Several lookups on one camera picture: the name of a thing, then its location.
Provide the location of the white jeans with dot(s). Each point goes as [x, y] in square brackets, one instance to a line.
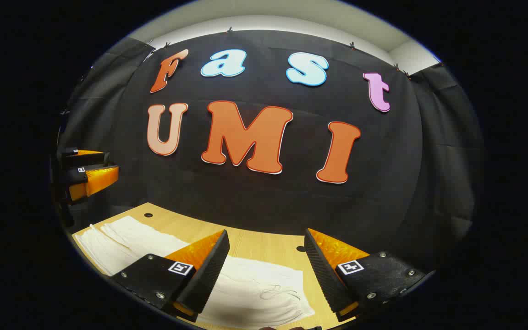
[255, 288]

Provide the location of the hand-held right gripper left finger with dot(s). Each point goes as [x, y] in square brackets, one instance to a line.
[209, 275]

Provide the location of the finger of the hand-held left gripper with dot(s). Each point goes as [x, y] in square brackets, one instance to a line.
[85, 159]
[74, 176]

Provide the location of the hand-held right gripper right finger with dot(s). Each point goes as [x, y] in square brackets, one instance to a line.
[321, 275]

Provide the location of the black backdrop cloth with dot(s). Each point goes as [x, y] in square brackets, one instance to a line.
[245, 197]

